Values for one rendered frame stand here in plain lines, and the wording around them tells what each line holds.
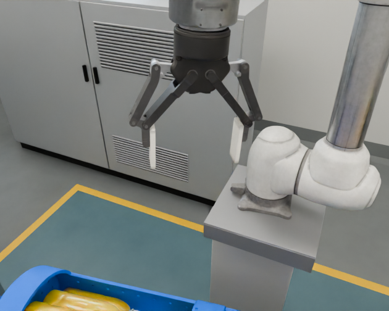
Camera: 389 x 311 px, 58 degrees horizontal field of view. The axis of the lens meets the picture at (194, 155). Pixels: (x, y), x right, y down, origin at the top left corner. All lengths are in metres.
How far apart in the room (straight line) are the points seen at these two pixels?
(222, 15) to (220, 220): 0.83
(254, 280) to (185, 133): 1.29
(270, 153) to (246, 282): 0.55
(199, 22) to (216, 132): 1.87
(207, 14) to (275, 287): 1.10
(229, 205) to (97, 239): 1.54
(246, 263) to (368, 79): 0.74
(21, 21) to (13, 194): 1.34
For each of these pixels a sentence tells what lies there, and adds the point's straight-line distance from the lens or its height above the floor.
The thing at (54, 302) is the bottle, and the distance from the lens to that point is 0.94.
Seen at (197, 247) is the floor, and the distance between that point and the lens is 2.48.
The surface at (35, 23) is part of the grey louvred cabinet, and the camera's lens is 2.81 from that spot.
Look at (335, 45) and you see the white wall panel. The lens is 3.24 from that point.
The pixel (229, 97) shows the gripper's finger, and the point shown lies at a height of 1.69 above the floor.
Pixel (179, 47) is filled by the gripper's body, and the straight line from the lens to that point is 0.47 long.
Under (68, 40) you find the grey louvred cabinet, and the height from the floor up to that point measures 1.17.
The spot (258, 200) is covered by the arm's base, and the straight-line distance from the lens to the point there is 1.19.
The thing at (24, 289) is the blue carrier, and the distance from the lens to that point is 0.89.
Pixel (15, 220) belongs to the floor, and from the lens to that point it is 2.97.
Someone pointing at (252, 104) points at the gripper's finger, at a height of 1.67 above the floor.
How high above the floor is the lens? 1.91
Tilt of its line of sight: 36 degrees down
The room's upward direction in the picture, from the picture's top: straight up
